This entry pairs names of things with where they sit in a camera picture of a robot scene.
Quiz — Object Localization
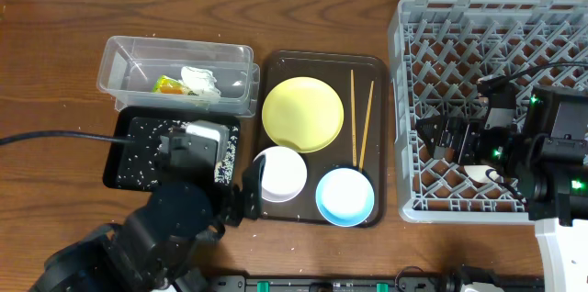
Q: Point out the black rail at table edge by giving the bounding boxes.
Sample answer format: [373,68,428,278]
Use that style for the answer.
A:
[183,262,548,292]

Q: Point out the left wooden chopstick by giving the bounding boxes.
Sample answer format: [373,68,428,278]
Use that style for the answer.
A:
[350,70,357,167]

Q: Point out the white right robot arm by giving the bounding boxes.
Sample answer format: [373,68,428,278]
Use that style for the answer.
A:
[415,86,587,291]

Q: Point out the pink white bowl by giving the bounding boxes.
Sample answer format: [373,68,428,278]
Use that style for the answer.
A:
[255,146,308,203]

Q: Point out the yellow plate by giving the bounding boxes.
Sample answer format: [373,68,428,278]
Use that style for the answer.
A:
[262,76,345,153]

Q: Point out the brown serving tray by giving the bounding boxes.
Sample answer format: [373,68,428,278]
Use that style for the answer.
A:
[260,51,389,228]

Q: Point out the clear plastic bin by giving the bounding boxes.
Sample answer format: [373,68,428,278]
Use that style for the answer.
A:
[97,36,260,118]

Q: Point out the rice and food scraps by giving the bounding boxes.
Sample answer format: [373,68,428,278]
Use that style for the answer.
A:
[103,117,240,191]

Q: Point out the right wooden chopstick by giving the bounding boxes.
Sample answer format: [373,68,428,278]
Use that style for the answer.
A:
[358,80,375,171]

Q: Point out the white napkin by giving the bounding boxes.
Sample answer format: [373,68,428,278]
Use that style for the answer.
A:
[180,66,221,100]

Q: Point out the blue bowl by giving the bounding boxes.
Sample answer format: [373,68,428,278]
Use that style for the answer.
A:
[315,168,375,228]

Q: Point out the wooden chopstick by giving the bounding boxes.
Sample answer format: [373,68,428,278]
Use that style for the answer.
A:
[358,80,375,171]
[350,70,357,167]

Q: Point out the black waste tray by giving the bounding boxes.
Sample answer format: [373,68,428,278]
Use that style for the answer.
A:
[103,107,240,192]

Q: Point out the green snack wrapper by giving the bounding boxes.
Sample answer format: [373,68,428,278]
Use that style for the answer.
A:
[152,75,195,95]

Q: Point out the grey dishwasher rack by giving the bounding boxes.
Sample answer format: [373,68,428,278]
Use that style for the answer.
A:
[388,0,587,225]

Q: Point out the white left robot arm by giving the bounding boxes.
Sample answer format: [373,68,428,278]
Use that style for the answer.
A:
[31,156,266,292]

